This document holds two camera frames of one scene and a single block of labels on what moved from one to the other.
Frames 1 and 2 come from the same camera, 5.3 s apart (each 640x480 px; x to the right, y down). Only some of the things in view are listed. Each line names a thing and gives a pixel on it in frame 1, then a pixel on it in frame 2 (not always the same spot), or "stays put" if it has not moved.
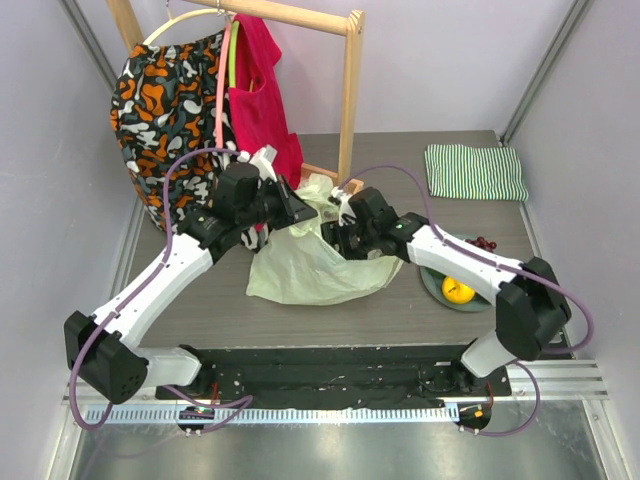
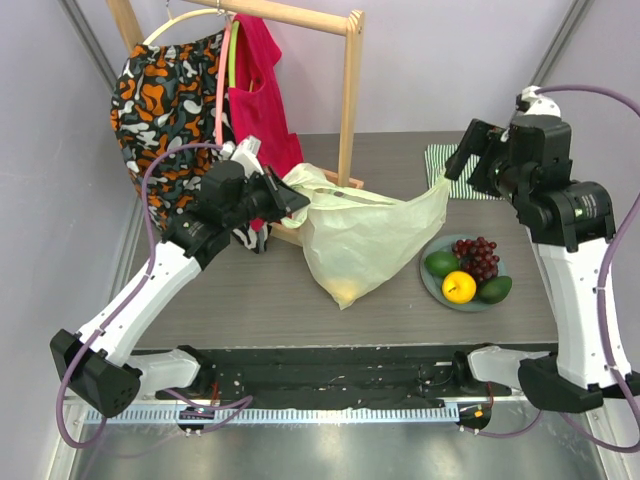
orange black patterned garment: [163, 107] stays put
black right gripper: [335, 239] → [480, 157]
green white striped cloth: [456, 171] stays put
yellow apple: [457, 292] stays put
